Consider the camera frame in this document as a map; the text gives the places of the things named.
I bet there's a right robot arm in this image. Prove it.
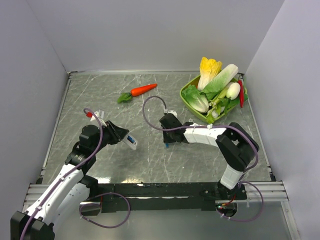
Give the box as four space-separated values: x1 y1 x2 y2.
159 113 260 200

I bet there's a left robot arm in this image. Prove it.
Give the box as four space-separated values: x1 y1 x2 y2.
10 121 138 240

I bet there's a white radish toy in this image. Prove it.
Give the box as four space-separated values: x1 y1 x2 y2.
226 82 241 100

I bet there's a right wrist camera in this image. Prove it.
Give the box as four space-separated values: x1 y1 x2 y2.
164 109 178 118

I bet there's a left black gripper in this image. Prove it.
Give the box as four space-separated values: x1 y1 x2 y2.
91 119 129 154

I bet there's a green leafy cabbage toy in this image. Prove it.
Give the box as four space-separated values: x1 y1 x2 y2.
181 85 209 114

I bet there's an orange toy carrot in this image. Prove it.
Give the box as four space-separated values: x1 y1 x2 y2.
117 83 158 104

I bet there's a green celery stalk toy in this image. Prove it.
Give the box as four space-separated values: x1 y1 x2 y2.
206 83 231 124

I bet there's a red chili pepper toy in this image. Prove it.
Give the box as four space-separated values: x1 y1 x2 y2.
237 79 245 108

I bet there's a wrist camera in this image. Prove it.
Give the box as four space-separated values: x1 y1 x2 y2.
86 109 106 127
164 109 178 118

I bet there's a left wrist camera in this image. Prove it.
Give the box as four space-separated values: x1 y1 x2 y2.
86 109 106 127

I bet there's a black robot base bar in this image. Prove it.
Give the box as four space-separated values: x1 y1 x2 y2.
68 181 251 213

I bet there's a green plastic basket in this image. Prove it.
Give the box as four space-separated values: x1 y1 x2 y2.
179 75 248 124

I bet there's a white remote control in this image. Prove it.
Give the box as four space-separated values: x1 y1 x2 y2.
122 133 138 150

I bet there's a purple cable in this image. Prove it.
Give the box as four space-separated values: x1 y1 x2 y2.
19 107 131 240
141 96 265 223

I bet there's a green romaine lettuce toy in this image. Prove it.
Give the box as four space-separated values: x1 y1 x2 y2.
201 64 239 94

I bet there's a yellow napa cabbage toy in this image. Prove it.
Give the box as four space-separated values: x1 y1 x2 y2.
197 56 223 91

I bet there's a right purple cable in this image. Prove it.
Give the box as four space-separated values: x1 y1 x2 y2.
141 96 265 223

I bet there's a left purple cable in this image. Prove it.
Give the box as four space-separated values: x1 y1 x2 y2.
19 107 131 240

